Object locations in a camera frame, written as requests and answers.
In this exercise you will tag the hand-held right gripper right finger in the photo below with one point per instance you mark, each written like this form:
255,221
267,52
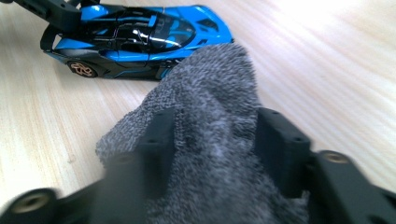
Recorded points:
280,149

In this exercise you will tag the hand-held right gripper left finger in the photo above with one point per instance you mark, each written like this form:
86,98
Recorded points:
158,146

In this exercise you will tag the grey fluffy cloth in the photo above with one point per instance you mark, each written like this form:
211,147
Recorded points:
214,130

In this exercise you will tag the blue and black toy car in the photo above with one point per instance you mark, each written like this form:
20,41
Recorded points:
137,40

